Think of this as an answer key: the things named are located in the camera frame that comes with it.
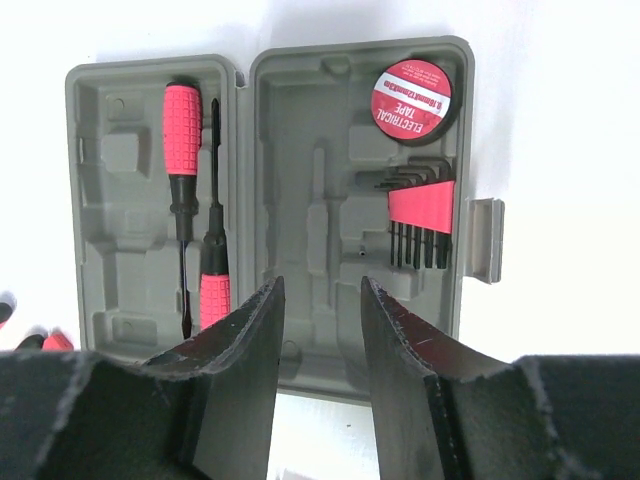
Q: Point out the grey plastic tool case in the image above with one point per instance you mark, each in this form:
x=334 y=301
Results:
x=300 y=156

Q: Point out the pink bit holder in case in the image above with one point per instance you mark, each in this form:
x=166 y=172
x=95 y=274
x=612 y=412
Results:
x=420 y=205

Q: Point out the pink handle bit screwdriver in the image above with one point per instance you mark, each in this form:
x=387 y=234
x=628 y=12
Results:
x=182 y=130

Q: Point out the pink black utility knife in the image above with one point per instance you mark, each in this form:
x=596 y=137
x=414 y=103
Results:
x=39 y=339

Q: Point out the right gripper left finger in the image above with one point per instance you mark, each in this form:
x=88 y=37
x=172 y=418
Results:
x=201 y=410

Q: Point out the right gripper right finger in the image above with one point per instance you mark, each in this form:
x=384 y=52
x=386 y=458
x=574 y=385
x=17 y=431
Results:
x=443 y=410

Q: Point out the pink black pliers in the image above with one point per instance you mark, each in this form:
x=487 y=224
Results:
x=7 y=306

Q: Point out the small pink handle screwdriver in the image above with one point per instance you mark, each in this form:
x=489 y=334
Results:
x=215 y=285

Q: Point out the red round sticker in case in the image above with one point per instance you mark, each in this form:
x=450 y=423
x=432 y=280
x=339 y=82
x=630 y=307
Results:
x=415 y=101

